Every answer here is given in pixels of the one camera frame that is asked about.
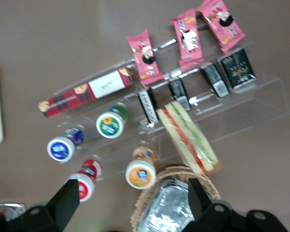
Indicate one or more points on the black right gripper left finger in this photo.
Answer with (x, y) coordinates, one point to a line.
(60, 205)

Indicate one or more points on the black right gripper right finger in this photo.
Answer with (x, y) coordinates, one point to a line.
(203, 212)

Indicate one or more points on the triangle sandwich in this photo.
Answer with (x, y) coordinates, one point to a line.
(188, 137)

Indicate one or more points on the silver foil container stack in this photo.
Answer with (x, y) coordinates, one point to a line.
(169, 205)

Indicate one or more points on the red lid yogurt cup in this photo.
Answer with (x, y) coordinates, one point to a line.
(87, 178)

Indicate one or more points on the blue lid yogurt cup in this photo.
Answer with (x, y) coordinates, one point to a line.
(61, 148)

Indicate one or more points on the oval wicker basket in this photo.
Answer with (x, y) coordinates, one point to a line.
(145, 198)

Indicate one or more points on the orange lid yogurt cup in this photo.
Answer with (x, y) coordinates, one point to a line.
(140, 175)

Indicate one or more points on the green lid yogurt cup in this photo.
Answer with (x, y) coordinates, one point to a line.
(110, 124)

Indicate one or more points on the red plaid cookie box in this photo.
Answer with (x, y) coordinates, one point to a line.
(70, 99)

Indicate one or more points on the clear acrylic tiered stand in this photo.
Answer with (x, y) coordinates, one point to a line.
(244, 108)

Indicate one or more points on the black small carton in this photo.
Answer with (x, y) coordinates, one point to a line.
(236, 68)
(215, 79)
(148, 107)
(180, 94)

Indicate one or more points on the pink snack packet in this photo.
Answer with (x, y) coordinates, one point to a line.
(145, 60)
(188, 41)
(222, 24)

